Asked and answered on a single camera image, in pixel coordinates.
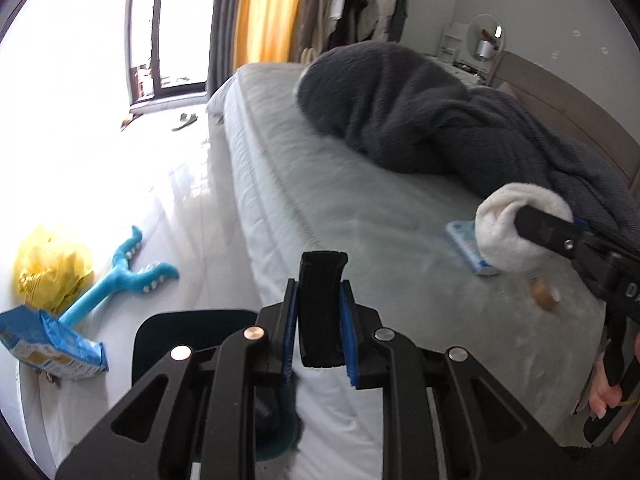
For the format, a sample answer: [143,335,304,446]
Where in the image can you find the black curved band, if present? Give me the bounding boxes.
[298,250,349,368]

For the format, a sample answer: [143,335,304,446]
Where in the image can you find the turquoise massage stick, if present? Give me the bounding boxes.
[57,225,180,328]

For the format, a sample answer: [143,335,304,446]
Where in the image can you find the white desktop organizer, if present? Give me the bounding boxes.
[437,22,468,61]

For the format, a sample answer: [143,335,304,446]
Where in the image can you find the bed with light grey sheet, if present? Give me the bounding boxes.
[206,62,613,480]

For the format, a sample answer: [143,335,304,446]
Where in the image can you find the person's right hand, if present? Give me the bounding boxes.
[589,335,640,417]

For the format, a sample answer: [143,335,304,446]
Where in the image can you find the light blue tissue packet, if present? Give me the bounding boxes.
[445,219,501,277]

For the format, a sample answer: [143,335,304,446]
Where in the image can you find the white jacket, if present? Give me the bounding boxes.
[357,0,396,41]

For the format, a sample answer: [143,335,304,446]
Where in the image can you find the beige coat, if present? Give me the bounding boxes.
[299,0,336,67]

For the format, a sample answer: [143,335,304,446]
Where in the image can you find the blue snack bag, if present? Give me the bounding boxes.
[0,306,110,380]

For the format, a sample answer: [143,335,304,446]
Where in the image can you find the dark grey fleece blanket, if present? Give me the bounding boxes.
[295,41,633,251]

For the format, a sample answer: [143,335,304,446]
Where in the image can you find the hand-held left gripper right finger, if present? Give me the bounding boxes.
[340,281,571,480]

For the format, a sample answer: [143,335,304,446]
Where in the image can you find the grey-blue garment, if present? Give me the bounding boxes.
[386,0,412,45]

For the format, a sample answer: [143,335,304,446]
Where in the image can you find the yellow curtain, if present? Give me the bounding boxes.
[235,0,308,66]

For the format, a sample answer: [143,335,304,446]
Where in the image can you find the beige bed headboard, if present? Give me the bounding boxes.
[487,50,640,191]

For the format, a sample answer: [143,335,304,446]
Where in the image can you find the white sock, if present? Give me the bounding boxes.
[474,183,575,273]

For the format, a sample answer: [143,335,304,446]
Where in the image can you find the round white mirror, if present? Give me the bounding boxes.
[466,14,507,61]

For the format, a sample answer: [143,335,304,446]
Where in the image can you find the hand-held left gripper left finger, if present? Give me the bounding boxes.
[55,280,301,480]

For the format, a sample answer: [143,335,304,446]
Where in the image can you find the grey curtain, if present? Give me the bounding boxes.
[207,0,246,88]
[290,0,331,63]

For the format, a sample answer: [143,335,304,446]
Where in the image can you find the dark framed balcony door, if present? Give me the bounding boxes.
[125,0,223,111]

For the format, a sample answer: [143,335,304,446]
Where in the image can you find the yellow plastic bag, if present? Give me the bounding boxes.
[14,225,95,313]

